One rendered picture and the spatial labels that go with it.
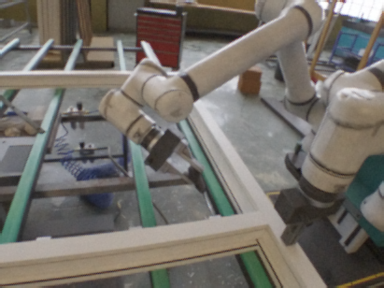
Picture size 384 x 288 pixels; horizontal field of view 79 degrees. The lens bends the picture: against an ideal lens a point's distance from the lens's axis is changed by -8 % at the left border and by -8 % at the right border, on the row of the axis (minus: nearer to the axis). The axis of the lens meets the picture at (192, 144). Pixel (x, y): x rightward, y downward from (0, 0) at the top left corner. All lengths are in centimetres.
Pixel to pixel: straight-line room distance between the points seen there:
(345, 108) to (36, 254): 59
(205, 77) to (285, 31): 29
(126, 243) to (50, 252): 15
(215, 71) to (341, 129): 36
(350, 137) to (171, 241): 39
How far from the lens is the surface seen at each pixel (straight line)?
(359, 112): 41
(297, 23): 85
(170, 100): 59
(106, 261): 58
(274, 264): 65
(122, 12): 761
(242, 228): 61
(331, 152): 44
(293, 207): 48
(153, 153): 73
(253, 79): 402
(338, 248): 161
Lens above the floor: 140
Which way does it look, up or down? 34 degrees down
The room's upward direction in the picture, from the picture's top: 9 degrees clockwise
